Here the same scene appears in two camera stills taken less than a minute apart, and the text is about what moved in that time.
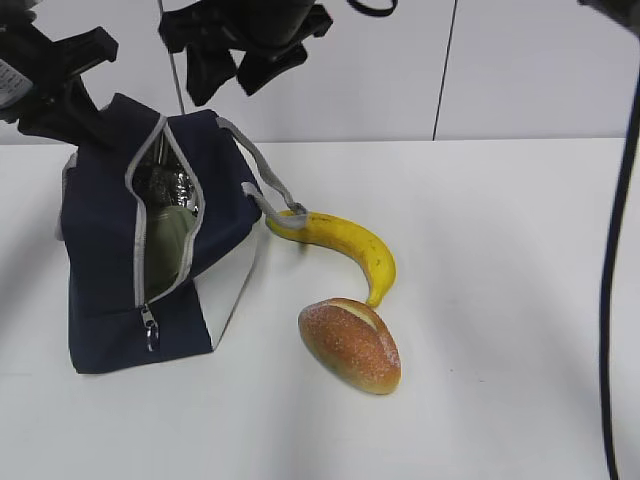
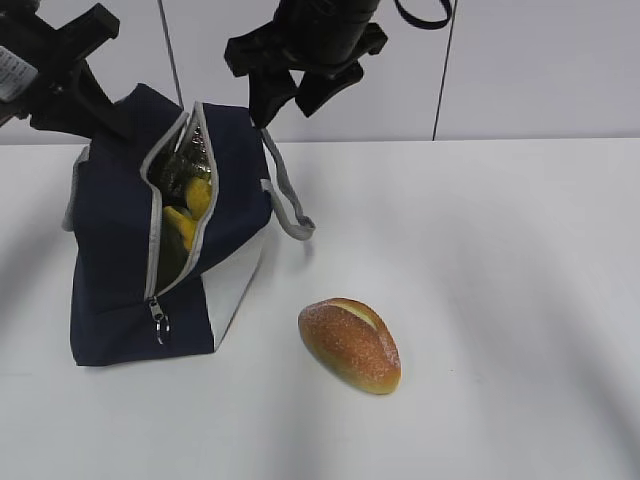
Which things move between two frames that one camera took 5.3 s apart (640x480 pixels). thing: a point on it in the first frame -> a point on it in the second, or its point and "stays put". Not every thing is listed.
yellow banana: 331,232 -> 198,196
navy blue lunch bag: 158,225 stays put
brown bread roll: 352,344 stays put
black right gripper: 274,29 -> 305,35
